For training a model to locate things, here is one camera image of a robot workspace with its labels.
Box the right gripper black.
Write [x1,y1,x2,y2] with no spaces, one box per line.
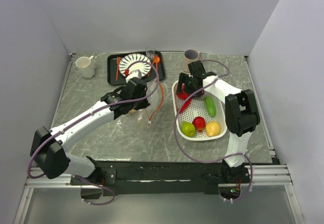
[176,72,203,98]

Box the clear zip top bag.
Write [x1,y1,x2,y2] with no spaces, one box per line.
[118,81,165,133]

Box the red apple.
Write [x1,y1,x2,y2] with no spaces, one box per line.
[177,92,190,100]

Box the red strawberry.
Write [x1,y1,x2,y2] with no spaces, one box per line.
[192,117,206,131]

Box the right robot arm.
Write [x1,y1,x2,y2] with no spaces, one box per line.
[175,60,260,182]

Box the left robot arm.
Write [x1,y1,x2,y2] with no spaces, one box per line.
[30,78,149,184]

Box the red chili pepper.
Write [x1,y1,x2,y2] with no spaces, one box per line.
[180,98,191,113]

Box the striped white plate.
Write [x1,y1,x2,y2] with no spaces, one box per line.
[118,53,151,77]

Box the beige mug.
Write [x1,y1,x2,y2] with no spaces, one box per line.
[182,49,201,72]

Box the black tray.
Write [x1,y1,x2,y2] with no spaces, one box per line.
[107,51,166,86]

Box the orange spoon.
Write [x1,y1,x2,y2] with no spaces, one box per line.
[147,55,160,80]

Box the white plastic basket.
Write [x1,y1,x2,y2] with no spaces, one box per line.
[172,82,227,141]

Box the orange fork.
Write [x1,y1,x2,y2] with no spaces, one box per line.
[115,57,121,81]

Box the green cucumber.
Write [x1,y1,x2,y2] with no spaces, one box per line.
[205,96,217,118]

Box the clear glass cup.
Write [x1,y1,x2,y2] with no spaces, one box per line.
[145,46,155,61]

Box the green pear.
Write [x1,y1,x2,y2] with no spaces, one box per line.
[181,121,196,137]

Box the white cup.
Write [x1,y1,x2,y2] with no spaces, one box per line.
[75,56,95,79]

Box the yellow lemon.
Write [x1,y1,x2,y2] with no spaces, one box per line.
[205,121,221,137]

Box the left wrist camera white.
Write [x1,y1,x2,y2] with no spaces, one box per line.
[125,69,142,83]

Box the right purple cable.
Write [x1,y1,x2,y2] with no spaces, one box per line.
[173,59,254,202]

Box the purple cable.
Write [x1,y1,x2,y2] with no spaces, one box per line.
[173,59,254,202]
[26,60,160,206]

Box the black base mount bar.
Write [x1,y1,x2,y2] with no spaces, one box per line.
[70,161,253,196]

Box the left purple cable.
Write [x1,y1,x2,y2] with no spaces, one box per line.
[26,60,160,206]

